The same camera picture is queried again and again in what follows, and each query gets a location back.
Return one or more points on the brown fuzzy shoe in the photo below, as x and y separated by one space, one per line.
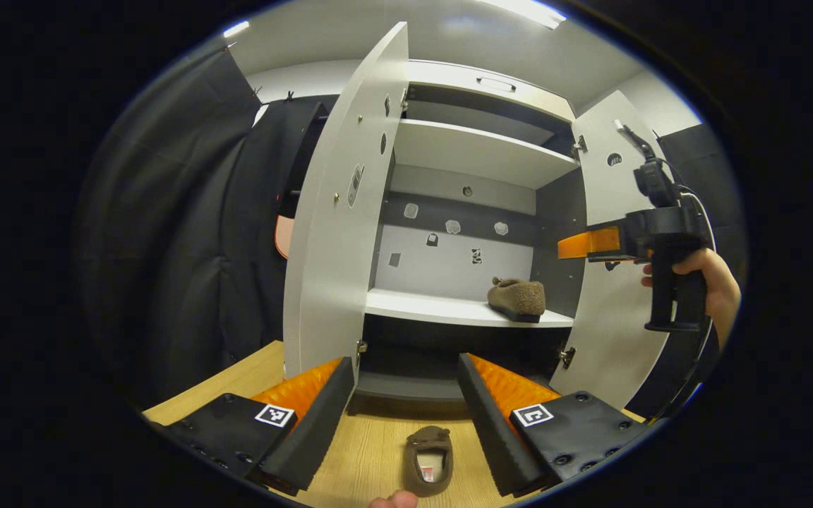
429 444
519 296

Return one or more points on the white shoe cabinet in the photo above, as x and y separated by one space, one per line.
470 152

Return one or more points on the large ceiling light panel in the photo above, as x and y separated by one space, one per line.
523 10

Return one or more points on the white cabinet door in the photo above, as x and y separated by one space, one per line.
611 339
329 282

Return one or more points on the small ceiling light panel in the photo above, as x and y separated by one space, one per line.
236 29

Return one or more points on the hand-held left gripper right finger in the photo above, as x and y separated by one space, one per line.
488 430

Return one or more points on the black backdrop cloth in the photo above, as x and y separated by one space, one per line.
181 247
710 169

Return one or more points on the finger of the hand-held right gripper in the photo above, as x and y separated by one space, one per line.
590 243

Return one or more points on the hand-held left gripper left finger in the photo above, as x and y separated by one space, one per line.
322 423

